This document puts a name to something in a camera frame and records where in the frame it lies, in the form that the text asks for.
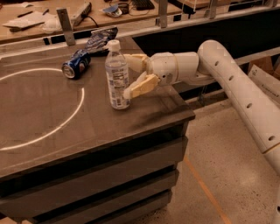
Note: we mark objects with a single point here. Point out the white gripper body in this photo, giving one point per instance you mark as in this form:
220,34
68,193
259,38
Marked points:
163,67

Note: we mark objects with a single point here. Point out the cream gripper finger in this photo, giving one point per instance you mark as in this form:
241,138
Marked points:
144,84
136,62

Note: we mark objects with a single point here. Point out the clear plastic water bottle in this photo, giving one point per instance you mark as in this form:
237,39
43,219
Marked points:
117,72

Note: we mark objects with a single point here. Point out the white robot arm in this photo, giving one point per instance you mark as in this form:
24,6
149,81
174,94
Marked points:
213,62

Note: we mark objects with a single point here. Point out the blue chip bag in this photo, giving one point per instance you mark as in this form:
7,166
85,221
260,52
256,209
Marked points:
99,38

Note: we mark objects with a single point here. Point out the blue white packet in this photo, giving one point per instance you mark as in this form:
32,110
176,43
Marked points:
113,11

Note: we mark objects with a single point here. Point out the black keyboard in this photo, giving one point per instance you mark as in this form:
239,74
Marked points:
142,5

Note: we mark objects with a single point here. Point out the blue soda can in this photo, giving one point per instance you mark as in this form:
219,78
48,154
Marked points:
77,64

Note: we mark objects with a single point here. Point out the white power strip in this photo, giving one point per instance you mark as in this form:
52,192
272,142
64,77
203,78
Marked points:
81,13

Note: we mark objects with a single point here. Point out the white crumpled mask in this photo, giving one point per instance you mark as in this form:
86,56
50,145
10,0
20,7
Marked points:
51,25

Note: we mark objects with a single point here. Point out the white cardboard box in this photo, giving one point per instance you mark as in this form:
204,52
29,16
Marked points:
266,82

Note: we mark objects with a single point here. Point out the white papers on desk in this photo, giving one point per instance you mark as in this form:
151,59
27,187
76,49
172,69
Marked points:
30,19

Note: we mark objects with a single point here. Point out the black pen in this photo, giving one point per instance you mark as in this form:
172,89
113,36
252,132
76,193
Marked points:
24,14

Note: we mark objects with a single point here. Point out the metal bracket post middle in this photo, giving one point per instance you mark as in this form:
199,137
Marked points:
162,12

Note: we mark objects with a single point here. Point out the metal bracket post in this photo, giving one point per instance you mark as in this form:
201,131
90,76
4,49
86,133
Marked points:
212,8
162,12
66,26

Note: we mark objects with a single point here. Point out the metal bracket post right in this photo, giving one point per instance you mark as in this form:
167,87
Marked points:
212,8

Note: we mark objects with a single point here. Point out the metal bracket post left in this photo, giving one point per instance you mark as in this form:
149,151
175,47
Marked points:
66,26

